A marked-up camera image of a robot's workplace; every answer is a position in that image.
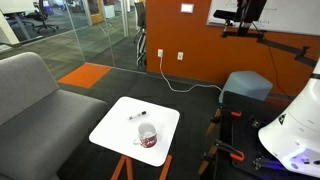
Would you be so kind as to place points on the white wall outlet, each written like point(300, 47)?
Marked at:
point(160, 53)
point(180, 56)

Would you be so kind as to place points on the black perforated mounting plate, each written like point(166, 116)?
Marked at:
point(243, 136)

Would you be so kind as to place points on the red and white mug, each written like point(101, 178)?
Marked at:
point(147, 136)

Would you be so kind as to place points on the blue-grey upholstered stool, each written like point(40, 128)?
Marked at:
point(246, 85)

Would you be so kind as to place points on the black office chair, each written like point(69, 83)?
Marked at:
point(45, 15)

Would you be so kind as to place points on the white wall control panel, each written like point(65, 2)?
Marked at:
point(187, 8)

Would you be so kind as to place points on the grey mesh office chair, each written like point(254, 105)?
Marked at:
point(141, 30)

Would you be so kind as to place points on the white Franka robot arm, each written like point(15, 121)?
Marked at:
point(300, 133)

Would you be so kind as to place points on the orange metal table frame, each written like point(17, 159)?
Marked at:
point(127, 168)

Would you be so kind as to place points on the white office desk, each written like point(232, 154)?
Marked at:
point(13, 20)

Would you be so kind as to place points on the grey fabric sofa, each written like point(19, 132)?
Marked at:
point(36, 120)

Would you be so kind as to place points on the black and white marker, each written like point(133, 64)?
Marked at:
point(137, 115)

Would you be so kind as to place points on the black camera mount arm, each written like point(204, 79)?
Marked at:
point(280, 46)

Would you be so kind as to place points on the black orange bar clamp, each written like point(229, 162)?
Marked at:
point(226, 150)
point(224, 112)

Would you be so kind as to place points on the black panel on mount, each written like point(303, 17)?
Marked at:
point(250, 10)

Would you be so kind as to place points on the wall whiteboard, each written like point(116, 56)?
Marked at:
point(293, 16)

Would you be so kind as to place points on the black stereo camera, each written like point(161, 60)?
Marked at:
point(223, 14)

